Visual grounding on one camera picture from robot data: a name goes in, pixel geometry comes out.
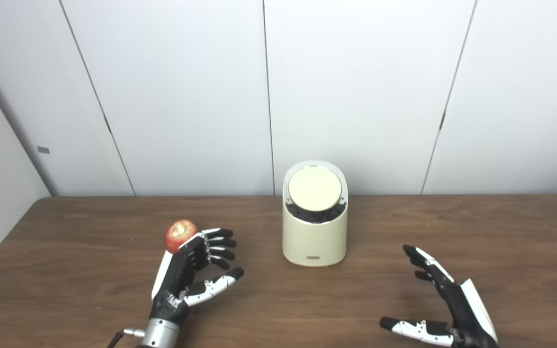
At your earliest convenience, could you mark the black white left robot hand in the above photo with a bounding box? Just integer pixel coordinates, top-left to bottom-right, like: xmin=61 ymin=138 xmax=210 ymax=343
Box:
xmin=151 ymin=228 xmax=245 ymax=325

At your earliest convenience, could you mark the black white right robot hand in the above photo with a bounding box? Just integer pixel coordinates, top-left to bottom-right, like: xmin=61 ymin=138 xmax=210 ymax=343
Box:
xmin=380 ymin=245 xmax=500 ymax=348

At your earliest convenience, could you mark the red apple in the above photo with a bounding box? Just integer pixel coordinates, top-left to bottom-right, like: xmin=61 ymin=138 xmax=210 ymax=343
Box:
xmin=165 ymin=220 xmax=198 ymax=254

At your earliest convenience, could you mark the cream round bin lid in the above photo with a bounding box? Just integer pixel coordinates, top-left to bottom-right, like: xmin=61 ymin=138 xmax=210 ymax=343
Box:
xmin=288 ymin=166 xmax=343 ymax=212

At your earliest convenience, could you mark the cream-colored bin body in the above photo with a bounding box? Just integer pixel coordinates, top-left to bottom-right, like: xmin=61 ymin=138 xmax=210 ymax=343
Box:
xmin=282 ymin=161 xmax=349 ymax=267

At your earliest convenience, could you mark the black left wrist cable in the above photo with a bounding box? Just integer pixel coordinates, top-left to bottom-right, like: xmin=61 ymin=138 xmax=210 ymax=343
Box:
xmin=107 ymin=329 xmax=145 ymax=348

